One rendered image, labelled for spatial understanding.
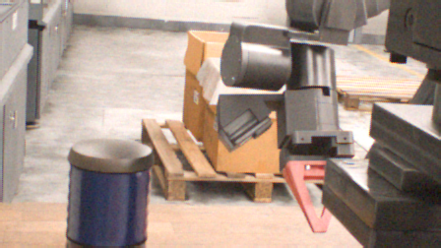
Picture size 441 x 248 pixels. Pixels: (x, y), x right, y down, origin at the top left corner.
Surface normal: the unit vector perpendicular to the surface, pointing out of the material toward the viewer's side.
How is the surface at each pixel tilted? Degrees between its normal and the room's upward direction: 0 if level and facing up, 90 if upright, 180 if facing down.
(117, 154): 6
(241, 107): 62
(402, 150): 90
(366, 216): 90
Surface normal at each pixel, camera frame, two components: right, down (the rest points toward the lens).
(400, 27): -0.98, -0.04
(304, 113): 0.06, -0.25
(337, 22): 0.38, 0.24
